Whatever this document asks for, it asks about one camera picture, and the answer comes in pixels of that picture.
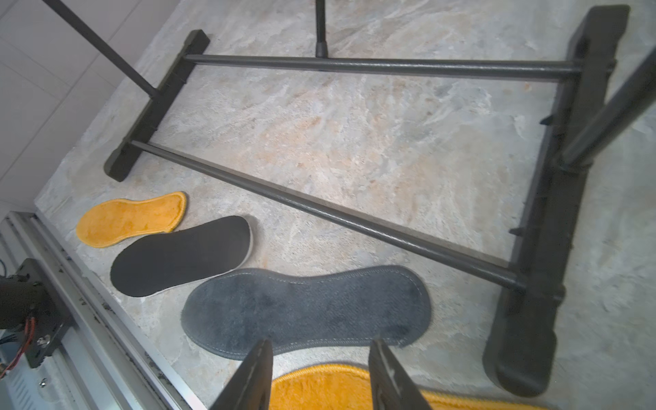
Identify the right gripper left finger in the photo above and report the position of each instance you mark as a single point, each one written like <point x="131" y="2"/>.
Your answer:
<point x="250" y="387"/>

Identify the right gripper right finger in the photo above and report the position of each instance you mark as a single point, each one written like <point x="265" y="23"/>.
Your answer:
<point x="391" y="386"/>

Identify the grey yellow-edged insole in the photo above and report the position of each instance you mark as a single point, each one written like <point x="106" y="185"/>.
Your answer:
<point x="338" y="386"/>

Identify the grey dark-edged insole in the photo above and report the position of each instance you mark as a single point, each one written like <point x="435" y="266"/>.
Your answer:
<point x="229" y="314"/>

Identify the white black insole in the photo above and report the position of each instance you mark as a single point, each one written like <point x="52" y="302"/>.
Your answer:
<point x="159" y="262"/>

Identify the yellow insole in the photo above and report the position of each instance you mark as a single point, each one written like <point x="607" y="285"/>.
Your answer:
<point x="113" y="221"/>

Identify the black clothes rack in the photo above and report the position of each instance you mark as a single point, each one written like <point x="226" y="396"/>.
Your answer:
<point x="448" y="160"/>

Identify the black music stand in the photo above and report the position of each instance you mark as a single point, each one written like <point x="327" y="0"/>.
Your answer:
<point x="321" y="48"/>

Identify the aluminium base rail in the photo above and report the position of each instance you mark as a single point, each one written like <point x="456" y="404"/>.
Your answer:
<point x="102" y="361"/>

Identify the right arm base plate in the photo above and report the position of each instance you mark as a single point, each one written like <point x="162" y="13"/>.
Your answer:
<point x="33" y="309"/>

